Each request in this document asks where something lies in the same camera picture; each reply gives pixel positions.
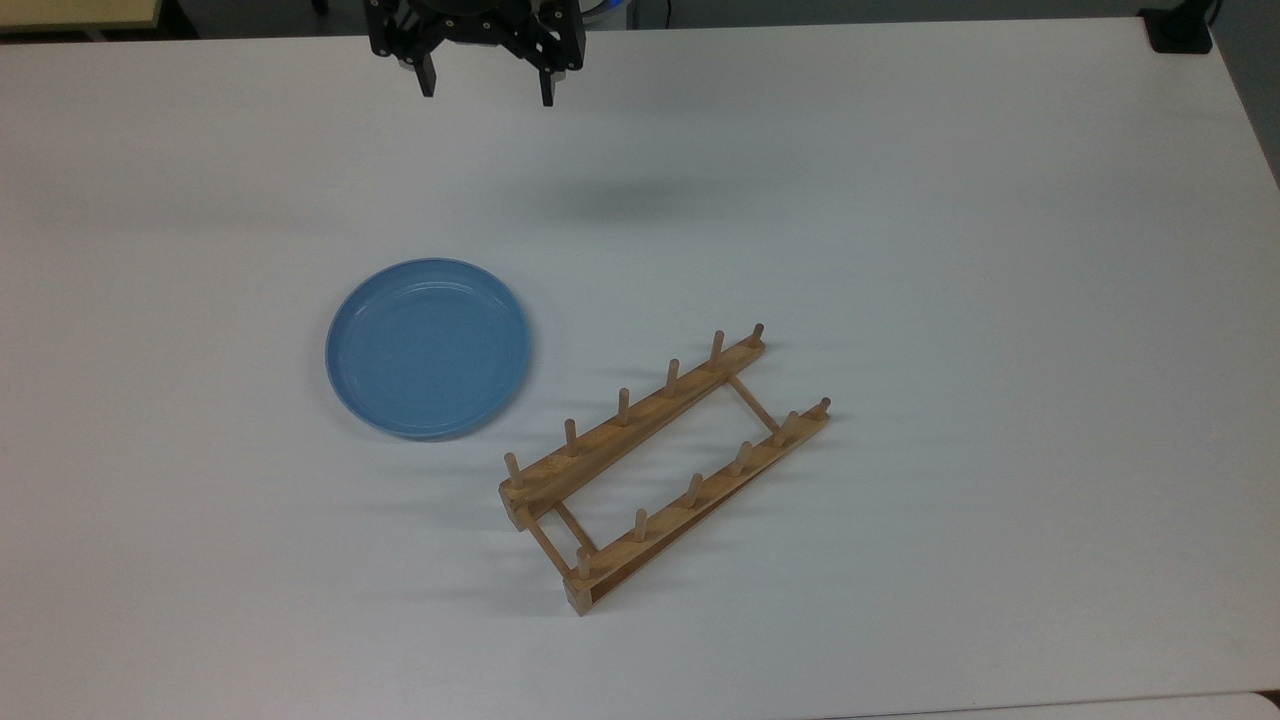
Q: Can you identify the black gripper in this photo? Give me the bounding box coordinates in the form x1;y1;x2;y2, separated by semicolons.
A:
364;0;587;108

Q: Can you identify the blue round plate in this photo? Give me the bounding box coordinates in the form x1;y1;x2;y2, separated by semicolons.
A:
325;258;532;440

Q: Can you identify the beige wooden table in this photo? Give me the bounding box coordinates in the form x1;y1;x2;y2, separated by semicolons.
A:
0;0;163;39

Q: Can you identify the black camera stand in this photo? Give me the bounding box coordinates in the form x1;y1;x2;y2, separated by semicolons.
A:
1139;0;1218;54

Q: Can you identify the wooden plate rack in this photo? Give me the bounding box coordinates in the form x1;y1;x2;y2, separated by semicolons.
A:
498;322;833;617

